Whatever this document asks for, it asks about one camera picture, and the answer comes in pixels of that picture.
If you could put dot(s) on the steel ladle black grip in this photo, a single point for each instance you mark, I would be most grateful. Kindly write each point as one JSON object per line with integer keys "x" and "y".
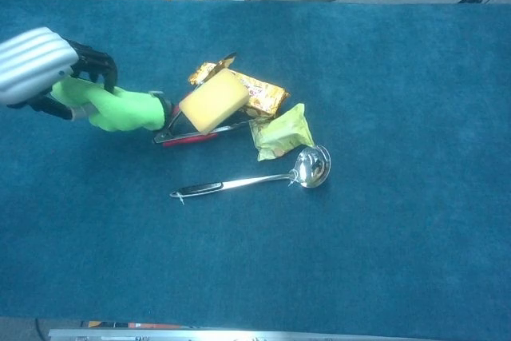
{"x": 311, "y": 167}

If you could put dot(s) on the blue carpet table cover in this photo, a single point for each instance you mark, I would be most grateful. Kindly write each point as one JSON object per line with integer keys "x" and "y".
{"x": 359, "y": 237}

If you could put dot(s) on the yellow sponge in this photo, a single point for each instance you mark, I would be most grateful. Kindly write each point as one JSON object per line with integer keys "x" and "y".
{"x": 213, "y": 101}

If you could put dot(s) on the green microfibre cloth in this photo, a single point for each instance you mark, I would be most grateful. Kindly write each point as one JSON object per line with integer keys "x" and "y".
{"x": 120, "y": 109}

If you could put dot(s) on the yellow-green snack packet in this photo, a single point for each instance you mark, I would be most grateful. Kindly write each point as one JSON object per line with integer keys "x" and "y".
{"x": 283, "y": 133}

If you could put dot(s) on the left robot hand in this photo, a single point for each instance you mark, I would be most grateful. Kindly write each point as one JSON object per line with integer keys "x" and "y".
{"x": 32, "y": 61}

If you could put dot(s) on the aluminium frame rail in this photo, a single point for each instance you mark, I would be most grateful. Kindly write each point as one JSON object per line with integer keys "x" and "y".
{"x": 159, "y": 335}

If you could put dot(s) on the gold foil snack bar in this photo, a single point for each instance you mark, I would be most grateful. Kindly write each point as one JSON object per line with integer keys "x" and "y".
{"x": 265, "y": 97}

